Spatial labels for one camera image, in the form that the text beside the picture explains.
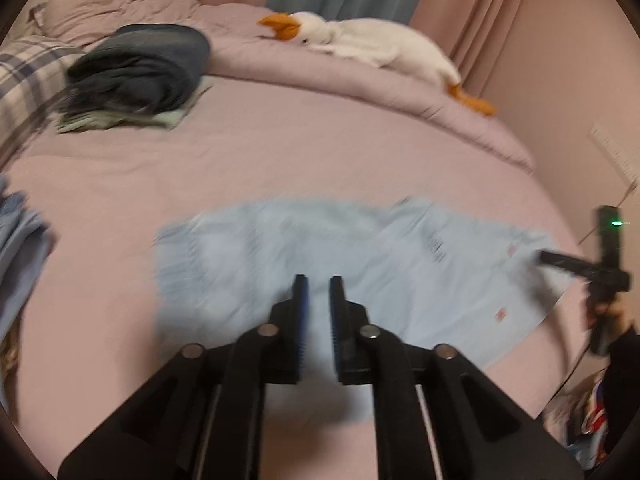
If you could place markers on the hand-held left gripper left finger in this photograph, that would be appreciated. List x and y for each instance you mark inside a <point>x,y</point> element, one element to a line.
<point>300,310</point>

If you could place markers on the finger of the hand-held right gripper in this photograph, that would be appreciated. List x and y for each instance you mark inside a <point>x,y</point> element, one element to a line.
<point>560,260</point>

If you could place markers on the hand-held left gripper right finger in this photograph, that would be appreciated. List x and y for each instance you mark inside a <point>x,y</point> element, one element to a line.
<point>336,310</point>

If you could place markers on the light blue pants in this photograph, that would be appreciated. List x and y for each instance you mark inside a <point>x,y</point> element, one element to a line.
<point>240,260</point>

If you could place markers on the person's right forearm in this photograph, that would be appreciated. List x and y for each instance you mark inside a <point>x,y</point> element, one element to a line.
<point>622,360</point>

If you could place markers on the person's right hand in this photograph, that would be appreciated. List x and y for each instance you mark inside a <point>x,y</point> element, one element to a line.
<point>617,312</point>

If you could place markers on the colourful patterned cloth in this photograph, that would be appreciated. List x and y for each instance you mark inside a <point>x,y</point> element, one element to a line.
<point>585,410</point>

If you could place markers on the pink bed sheet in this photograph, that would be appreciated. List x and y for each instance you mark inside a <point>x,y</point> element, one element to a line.
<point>250,160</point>

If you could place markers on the light green folded cloth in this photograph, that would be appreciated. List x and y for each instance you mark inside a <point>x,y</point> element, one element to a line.
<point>165,120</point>

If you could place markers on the pink duvet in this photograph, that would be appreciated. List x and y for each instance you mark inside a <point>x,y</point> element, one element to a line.
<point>300,75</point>

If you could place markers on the white goose plush toy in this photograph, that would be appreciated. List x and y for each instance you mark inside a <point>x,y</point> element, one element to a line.
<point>380,40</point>

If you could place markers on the blue clothing pile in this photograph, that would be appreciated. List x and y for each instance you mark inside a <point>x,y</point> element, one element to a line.
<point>20,250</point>

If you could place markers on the dark blue folded clothes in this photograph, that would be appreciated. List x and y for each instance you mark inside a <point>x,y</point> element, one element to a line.
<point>145,65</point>

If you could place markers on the plaid pillow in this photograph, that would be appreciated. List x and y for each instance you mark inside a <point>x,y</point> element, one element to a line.
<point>25,75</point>

